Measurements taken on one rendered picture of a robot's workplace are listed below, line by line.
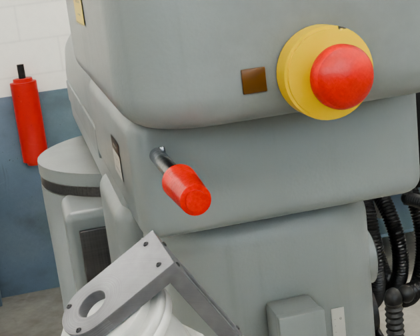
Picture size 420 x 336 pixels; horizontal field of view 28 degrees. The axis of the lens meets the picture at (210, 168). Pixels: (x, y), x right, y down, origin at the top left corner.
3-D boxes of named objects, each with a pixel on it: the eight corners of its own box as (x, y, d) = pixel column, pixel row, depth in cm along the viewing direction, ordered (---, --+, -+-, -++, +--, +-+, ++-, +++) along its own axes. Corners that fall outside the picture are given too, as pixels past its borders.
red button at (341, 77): (382, 107, 51) (377, 41, 50) (320, 117, 50) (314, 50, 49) (360, 99, 54) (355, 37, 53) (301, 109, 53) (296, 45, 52)
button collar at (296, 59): (377, 113, 54) (371, 19, 53) (289, 127, 53) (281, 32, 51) (365, 108, 56) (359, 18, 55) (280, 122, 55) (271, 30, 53)
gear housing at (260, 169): (431, 193, 69) (425, 73, 67) (142, 247, 64) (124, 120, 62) (298, 126, 101) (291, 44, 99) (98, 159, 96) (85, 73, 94)
